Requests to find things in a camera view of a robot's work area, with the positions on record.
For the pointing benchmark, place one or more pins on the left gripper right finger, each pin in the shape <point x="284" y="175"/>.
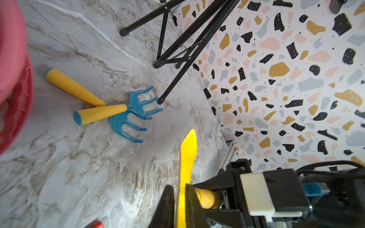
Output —
<point x="194" y="213"/>

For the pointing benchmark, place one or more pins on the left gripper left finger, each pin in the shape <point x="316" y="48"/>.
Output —
<point x="165" y="210"/>

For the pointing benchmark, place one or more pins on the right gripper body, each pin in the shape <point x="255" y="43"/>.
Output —
<point x="252" y="200"/>

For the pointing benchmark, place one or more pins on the yellow scoop yellow handle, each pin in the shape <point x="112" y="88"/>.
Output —
<point x="188" y="176"/>

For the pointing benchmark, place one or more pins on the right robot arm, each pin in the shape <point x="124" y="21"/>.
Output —
<point x="315" y="195"/>

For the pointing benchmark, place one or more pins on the red rectangular block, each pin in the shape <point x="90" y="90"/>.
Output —
<point x="95" y="224"/>

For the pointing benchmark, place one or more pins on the pink plastic bucket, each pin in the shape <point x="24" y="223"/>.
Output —
<point x="17" y="82"/>

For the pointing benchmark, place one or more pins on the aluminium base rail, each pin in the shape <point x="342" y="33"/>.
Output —
<point x="231" y="155"/>

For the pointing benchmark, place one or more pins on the teal rake yellow handle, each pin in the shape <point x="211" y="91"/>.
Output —
<point x="62" y="81"/>
<point x="118" y="115"/>

